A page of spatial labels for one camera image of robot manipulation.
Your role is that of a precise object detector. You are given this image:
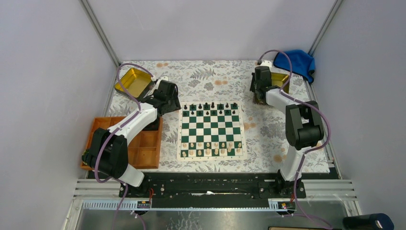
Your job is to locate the blue cloth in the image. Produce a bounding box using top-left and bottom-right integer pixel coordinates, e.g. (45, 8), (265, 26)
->
(273, 49), (316, 84)

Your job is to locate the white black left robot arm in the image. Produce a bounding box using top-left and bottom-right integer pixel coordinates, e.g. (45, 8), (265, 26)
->
(82, 80), (180, 197)

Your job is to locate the gold tin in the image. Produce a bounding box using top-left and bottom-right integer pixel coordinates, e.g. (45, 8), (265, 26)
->
(253, 72), (289, 104)
(120, 68), (155, 100)

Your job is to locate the wooden compartment tray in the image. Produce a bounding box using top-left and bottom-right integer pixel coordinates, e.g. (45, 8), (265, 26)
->
(85, 116), (163, 169)

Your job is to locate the gold tin right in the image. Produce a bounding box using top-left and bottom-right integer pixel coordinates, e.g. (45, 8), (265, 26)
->
(253, 72), (289, 104)

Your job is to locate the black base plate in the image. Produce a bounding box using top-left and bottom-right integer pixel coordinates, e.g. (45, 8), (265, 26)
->
(119, 172), (293, 198)

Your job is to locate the dark cylinder bottle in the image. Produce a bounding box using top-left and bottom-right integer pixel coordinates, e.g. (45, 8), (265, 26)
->
(343, 213), (395, 230)

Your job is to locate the gold tin left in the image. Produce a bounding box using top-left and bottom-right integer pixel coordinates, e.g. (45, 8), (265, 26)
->
(120, 68), (155, 100)

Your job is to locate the green white chess board mat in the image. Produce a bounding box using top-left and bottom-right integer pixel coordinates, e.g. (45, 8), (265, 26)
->
(177, 101), (248, 161)

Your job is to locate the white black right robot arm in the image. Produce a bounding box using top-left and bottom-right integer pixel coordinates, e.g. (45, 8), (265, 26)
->
(250, 66), (324, 197)

